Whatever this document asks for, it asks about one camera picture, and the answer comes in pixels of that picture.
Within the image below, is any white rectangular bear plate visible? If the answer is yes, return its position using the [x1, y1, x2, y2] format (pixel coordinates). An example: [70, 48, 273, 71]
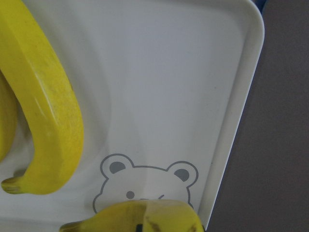
[0, 0, 264, 232]

